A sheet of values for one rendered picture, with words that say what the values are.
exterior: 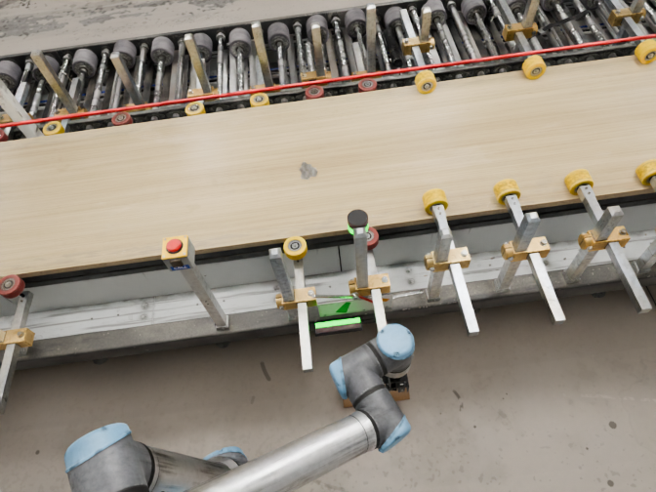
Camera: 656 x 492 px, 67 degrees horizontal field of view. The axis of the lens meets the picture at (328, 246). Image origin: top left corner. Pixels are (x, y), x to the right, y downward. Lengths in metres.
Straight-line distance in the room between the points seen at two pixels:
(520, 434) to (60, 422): 2.12
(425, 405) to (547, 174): 1.15
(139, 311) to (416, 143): 1.26
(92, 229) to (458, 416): 1.72
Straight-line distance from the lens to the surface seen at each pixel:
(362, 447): 1.14
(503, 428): 2.45
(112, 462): 1.00
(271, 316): 1.82
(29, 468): 2.82
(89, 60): 2.92
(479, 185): 1.88
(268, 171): 1.94
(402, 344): 1.22
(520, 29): 2.47
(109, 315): 2.13
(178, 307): 2.03
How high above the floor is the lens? 2.32
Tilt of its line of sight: 57 degrees down
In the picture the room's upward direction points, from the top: 8 degrees counter-clockwise
